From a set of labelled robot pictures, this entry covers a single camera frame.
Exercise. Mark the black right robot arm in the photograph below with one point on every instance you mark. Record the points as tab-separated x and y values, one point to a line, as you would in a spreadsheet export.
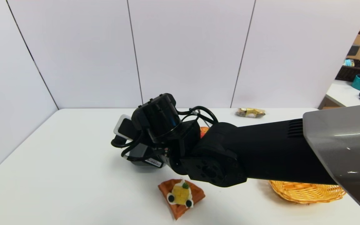
277	150

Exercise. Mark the white side table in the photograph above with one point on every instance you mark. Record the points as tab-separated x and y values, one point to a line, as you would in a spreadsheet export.
342	93

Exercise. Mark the waffle slice with fruit topping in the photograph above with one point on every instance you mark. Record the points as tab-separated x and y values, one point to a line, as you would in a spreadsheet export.
195	192

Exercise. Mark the red apple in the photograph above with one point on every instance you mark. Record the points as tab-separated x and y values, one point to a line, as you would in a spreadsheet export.
203	132

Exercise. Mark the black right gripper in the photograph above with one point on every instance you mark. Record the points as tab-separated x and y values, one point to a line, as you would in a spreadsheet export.
148	161

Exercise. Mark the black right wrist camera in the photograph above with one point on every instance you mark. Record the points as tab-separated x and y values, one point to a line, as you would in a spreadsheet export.
125	129

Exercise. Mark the yellow wicker basket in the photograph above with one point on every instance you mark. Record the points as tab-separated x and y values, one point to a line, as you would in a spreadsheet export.
308	192

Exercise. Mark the black woven storage basket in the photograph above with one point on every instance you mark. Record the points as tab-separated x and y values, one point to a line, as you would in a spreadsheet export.
345	73

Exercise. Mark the gold foil snack packet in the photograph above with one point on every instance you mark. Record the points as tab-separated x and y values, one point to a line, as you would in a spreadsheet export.
250	112

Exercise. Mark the blue packet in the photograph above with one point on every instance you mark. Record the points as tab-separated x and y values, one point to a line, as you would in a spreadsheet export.
348	62

